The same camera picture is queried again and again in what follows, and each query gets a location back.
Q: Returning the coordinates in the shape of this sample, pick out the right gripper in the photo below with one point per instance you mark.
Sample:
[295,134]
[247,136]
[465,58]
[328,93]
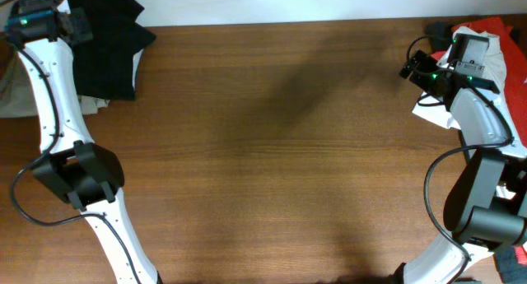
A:
[428,62]

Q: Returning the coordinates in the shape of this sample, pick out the black shorts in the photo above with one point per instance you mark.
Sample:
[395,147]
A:
[103,66]

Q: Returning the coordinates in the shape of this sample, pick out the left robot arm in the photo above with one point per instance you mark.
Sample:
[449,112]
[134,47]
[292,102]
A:
[71,166]

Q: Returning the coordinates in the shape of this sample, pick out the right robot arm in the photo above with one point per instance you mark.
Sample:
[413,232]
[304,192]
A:
[485,211]

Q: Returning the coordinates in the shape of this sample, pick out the white garment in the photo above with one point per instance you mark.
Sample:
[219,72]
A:
[495,70]

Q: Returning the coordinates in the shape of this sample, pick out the red garment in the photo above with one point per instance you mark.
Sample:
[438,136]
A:
[515,82]

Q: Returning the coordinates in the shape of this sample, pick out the folded beige shorts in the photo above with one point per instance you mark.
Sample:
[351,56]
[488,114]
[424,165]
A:
[17,99]

